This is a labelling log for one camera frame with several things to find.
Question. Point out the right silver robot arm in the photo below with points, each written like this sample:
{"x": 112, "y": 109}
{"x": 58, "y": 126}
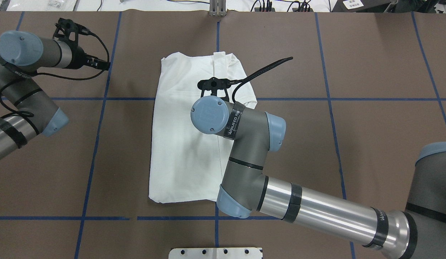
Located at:
{"x": 417, "y": 232}

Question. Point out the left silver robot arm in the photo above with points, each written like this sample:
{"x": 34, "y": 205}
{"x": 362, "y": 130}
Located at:
{"x": 31, "y": 111}

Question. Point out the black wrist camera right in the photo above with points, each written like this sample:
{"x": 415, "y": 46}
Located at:
{"x": 214, "y": 84}

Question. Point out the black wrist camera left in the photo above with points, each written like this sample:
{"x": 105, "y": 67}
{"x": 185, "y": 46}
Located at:
{"x": 68, "y": 30}

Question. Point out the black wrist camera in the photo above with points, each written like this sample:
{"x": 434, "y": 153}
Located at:
{"x": 68, "y": 30}
{"x": 214, "y": 84}

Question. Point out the clear plastic document sleeve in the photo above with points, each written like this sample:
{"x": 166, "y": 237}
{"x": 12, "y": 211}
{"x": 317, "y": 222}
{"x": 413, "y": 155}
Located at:
{"x": 38, "y": 5}

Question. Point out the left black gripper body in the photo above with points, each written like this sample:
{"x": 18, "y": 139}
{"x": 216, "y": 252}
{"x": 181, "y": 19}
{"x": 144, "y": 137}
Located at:
{"x": 79, "y": 60}

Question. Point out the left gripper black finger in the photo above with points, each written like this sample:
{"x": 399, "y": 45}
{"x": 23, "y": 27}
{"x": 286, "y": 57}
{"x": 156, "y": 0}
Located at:
{"x": 100, "y": 64}

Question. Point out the white camera mast pedestal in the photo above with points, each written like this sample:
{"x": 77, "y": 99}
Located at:
{"x": 217, "y": 253}

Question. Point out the white long sleeve printed shirt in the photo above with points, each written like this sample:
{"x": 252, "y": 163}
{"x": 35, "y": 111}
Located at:
{"x": 187, "y": 165}

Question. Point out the aluminium frame post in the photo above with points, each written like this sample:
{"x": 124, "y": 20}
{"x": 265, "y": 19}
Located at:
{"x": 217, "y": 8}

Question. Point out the black device with white label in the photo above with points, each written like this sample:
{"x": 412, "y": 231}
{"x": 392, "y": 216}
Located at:
{"x": 361, "y": 6}

